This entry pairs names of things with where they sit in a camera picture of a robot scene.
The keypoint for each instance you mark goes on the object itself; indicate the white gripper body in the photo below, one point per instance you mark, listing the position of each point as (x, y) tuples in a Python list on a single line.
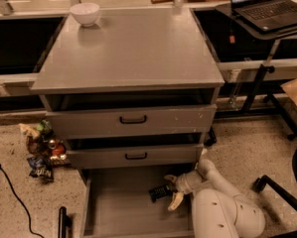
[(185, 184)]

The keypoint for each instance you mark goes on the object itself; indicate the blue rxbar snack bar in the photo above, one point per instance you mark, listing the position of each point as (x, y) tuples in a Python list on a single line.
[(160, 192)]

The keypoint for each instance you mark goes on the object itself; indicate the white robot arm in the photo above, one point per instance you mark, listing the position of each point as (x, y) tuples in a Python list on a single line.
[(219, 209)]

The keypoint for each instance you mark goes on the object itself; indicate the grey middle drawer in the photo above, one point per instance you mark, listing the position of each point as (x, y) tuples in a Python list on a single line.
[(135, 156)]

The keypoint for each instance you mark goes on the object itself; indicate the grey open bottom drawer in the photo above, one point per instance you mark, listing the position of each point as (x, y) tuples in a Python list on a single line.
[(118, 204)]

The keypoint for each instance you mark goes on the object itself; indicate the grey drawer cabinet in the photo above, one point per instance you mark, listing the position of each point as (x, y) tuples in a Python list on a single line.
[(133, 58)]

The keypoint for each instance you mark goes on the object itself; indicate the grey top drawer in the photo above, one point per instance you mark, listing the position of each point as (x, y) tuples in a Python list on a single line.
[(109, 123)]

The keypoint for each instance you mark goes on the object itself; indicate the black office chair base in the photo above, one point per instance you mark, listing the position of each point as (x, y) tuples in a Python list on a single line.
[(280, 192)]

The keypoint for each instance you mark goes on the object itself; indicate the pile of snack packets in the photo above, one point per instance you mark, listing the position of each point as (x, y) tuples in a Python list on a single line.
[(41, 141)]

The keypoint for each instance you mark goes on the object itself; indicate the dark blue snack bag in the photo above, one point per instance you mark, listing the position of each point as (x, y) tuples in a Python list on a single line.
[(40, 168)]

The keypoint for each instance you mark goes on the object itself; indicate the black laptop stand table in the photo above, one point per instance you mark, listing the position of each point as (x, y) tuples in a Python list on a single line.
[(265, 67)]

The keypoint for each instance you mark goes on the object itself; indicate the white bowl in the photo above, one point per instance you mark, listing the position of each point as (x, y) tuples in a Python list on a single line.
[(85, 13)]

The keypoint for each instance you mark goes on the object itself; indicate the black open laptop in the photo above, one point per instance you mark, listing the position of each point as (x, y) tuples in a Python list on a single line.
[(267, 15)]

